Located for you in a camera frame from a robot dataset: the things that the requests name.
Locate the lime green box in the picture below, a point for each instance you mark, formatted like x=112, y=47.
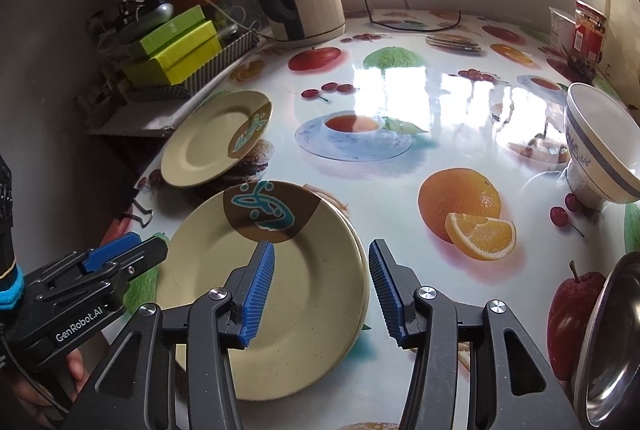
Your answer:
x=192, y=54
x=145, y=72
x=172, y=29

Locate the stainless steel bowl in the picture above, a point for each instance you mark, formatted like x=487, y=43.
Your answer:
x=612, y=360

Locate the fruit print tablecloth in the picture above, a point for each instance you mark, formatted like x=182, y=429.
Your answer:
x=450, y=134

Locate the grey corrugated tray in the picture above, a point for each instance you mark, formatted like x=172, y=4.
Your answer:
x=220, y=62

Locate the white bowl with blue band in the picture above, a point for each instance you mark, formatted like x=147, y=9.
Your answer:
x=600, y=129

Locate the grey oval device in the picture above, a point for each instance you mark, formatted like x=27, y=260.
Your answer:
x=160, y=12

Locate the stack of beige plates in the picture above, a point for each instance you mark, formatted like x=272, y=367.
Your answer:
x=310, y=270

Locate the person's left hand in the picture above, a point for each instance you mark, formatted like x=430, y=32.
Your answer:
x=77, y=372

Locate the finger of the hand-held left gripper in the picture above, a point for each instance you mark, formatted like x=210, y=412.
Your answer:
x=112, y=249
x=150, y=252

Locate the glass jar with red label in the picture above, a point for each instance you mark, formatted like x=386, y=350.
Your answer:
x=589, y=37

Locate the small black binder clip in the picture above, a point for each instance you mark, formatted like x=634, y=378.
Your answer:
x=145, y=216

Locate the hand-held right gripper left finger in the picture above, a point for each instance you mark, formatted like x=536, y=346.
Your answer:
x=257, y=295

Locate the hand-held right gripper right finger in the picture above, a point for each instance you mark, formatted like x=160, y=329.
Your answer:
x=386, y=295

